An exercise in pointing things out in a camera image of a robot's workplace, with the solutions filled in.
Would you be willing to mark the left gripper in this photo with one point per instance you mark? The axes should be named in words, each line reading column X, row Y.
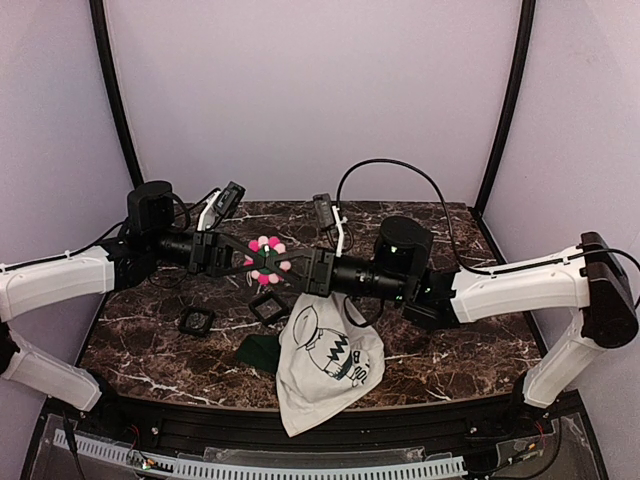
column 204, row 253

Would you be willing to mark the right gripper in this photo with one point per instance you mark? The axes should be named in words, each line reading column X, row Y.
column 320, row 271

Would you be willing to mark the white and green garment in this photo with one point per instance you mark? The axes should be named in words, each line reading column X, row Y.
column 324, row 360

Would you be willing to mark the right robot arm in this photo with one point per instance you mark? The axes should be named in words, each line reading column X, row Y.
column 586, row 278

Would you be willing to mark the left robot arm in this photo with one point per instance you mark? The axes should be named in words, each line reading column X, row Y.
column 155, row 230

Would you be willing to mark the black square box left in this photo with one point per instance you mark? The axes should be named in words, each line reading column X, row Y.
column 196, row 321

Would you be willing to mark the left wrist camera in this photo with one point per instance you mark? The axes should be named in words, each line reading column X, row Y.
column 220, row 205

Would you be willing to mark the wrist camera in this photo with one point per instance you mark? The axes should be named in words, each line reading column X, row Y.
column 330, row 222
column 220, row 205

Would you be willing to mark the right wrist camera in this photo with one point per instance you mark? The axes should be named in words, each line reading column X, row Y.
column 330, row 222

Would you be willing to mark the white slotted cable duct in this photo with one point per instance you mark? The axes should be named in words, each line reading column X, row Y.
column 227, row 464

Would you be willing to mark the left black frame post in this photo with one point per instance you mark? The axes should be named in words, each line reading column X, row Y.
column 110, row 76

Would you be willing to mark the black frame post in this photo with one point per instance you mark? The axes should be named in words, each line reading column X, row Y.
column 512, row 90
column 110, row 76

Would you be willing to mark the right black frame post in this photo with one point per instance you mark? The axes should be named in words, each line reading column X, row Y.
column 512, row 90

